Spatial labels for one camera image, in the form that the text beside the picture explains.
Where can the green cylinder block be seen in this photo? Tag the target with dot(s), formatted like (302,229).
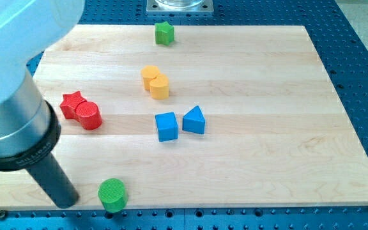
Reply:
(113,195)

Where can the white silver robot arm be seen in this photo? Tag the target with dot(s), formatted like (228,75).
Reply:
(29,128)

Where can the light wooden board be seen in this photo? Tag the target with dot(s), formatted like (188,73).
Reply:
(276,131)

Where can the blue triangle block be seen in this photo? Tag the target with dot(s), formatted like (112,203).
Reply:
(194,121)

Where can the blue cube block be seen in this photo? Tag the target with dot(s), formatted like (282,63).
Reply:
(167,126)

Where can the yellow cylinder block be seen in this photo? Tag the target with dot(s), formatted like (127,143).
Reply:
(159,87)

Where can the yellow hexagon block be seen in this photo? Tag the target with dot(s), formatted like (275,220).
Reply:
(148,73)

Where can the green star block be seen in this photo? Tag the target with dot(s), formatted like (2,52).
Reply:
(164,33)

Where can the red cylinder block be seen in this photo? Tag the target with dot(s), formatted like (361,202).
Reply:
(88,115)

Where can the red star block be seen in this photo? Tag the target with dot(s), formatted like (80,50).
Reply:
(70,103)

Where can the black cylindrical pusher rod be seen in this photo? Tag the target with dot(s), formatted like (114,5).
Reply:
(54,182)

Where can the blue perforated metal table plate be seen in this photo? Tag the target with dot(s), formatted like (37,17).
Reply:
(345,56)

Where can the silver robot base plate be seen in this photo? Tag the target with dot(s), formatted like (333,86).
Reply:
(179,7)

